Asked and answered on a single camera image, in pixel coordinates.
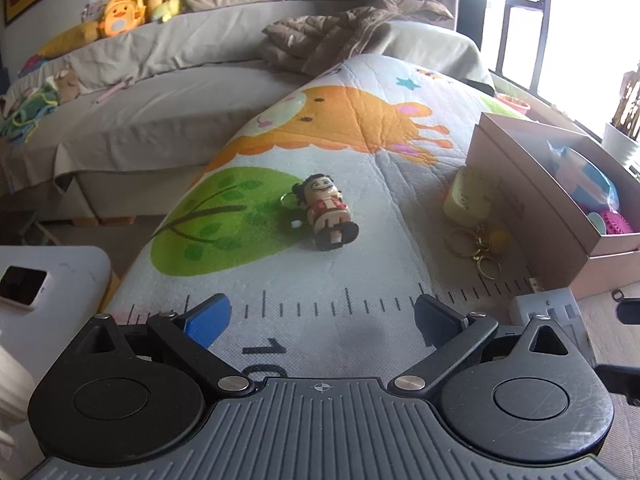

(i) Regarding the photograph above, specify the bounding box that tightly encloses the pink flower pot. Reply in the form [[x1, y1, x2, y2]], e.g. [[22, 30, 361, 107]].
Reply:
[[495, 92, 532, 116]]

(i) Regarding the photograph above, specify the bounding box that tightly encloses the yellow case with keyrings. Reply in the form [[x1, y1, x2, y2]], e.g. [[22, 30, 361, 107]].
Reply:
[[442, 166, 511, 278]]

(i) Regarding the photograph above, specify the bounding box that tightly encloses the printed play mat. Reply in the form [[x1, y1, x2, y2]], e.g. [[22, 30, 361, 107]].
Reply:
[[102, 52, 640, 411]]

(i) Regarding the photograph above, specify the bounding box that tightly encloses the beige covered sofa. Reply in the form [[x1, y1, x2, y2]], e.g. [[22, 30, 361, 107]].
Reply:
[[0, 0, 493, 223]]

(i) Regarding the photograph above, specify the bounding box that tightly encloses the blue white tissue pack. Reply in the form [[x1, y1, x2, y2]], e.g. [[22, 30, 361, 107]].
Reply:
[[547, 140, 621, 211]]

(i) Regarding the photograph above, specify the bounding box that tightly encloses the plant in white pot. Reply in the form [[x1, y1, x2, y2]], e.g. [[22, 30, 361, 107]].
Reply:
[[602, 60, 640, 166]]

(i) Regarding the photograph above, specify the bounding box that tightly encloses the pink plastic basket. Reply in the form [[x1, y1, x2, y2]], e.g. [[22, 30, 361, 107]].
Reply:
[[600, 210, 638, 235]]

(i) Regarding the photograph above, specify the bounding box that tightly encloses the long yellow plush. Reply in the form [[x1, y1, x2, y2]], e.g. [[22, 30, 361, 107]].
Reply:
[[20, 20, 103, 73]]

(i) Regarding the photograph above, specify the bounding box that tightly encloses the orange duck plush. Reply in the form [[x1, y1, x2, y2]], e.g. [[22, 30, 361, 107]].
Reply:
[[97, 0, 148, 38]]

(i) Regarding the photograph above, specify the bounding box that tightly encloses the green looped toy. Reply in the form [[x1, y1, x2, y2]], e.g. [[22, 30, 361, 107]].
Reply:
[[0, 80, 61, 141]]

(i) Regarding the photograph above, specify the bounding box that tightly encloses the white phone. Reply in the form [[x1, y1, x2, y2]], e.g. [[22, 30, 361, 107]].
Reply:
[[0, 265, 48, 313]]

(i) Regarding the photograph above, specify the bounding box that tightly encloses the crumpled beige blanket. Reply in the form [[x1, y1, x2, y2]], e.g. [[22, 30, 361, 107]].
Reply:
[[261, 0, 456, 78]]

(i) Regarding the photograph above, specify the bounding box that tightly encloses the small grey box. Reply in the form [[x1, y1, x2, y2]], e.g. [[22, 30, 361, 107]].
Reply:
[[510, 287, 596, 366]]

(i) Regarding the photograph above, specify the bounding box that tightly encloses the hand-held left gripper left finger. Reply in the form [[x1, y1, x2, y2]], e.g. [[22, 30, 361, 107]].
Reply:
[[57, 294, 257, 400]]

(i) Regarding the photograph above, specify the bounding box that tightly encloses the pink stick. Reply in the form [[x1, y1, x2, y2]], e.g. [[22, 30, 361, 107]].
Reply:
[[92, 75, 135, 106]]

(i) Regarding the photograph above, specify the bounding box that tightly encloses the cream rounded object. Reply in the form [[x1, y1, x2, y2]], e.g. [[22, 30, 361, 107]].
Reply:
[[0, 342, 38, 466]]

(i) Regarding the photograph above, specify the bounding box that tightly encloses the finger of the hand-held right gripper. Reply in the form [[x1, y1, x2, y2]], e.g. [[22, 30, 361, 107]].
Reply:
[[597, 365, 640, 403], [612, 287, 640, 326]]

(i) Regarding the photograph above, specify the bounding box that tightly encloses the small brown bear plush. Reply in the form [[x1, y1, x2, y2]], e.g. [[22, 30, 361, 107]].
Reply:
[[50, 70, 82, 106]]

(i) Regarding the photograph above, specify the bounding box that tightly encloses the figurine keychain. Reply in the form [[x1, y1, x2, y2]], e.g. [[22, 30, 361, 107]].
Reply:
[[280, 174, 361, 252]]

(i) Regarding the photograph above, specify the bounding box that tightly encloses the black window frame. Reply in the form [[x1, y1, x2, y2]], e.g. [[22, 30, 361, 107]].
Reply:
[[482, 0, 556, 96]]

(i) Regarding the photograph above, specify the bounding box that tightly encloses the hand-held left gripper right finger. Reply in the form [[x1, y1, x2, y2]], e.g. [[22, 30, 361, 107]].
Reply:
[[392, 294, 586, 401]]

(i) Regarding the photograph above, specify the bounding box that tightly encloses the pink cardboard box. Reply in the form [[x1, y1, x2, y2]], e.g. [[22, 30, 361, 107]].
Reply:
[[465, 111, 640, 298]]

